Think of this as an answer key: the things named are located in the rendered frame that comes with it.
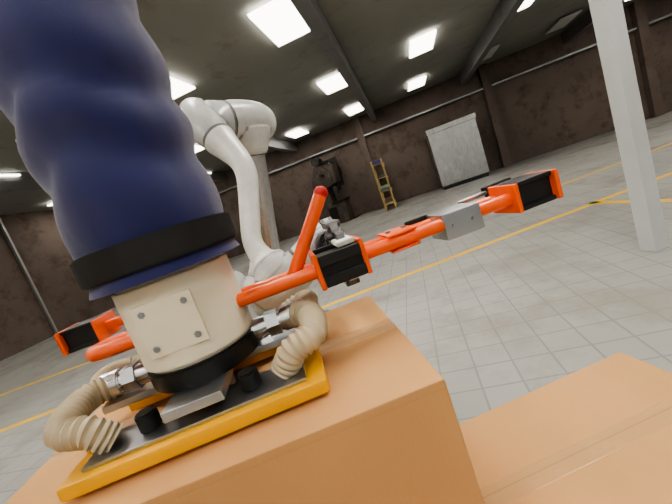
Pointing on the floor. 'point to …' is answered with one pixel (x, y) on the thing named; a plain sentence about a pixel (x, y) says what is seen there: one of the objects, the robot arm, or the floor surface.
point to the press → (329, 174)
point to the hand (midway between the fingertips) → (348, 256)
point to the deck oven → (457, 152)
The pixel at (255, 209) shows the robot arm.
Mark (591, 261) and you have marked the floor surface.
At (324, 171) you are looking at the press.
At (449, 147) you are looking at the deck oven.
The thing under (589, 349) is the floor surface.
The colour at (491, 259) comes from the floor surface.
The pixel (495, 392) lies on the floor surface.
